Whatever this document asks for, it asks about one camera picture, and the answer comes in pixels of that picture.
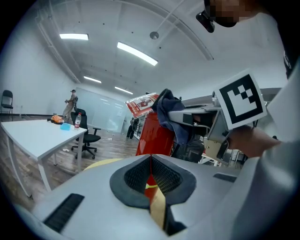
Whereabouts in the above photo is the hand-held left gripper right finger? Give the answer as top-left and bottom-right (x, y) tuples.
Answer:
(151, 154), (241, 236)

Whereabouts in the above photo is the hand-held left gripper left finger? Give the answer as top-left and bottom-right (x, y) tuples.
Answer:
(32, 154), (165, 238)

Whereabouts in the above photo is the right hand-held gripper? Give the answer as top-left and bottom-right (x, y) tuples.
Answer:
(167, 68), (268, 165)

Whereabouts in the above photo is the dark blue cloth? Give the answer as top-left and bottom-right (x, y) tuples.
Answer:
(150, 88), (191, 146)

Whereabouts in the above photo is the red fire extinguisher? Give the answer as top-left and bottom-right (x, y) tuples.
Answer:
(135, 111), (176, 205)

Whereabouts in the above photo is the person's right forearm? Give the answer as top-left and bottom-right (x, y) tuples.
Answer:
(227, 125), (282, 158)

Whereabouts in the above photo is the red and white hanging tag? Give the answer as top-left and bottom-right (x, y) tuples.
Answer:
(125, 92), (160, 119)

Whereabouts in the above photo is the black office chair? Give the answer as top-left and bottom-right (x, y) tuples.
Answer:
(70, 108), (102, 160)

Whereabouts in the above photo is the long ceiling light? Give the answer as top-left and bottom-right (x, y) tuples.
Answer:
(59, 33), (90, 41)
(83, 75), (102, 84)
(114, 86), (134, 95)
(116, 41), (159, 67)

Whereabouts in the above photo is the person's white shirt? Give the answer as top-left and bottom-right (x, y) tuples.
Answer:
(208, 11), (300, 240)

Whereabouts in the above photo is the clear water bottle red label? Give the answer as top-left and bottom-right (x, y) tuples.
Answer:
(74, 112), (82, 130)

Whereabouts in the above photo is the white table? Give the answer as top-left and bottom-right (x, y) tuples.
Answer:
(0, 119), (88, 198)

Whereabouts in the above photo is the orange bag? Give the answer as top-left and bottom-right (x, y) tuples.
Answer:
(47, 114), (65, 125)

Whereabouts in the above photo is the black folding chair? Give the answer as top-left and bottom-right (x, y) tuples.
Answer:
(0, 90), (14, 116)

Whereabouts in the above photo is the black head camera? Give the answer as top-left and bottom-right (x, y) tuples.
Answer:
(195, 8), (216, 33)

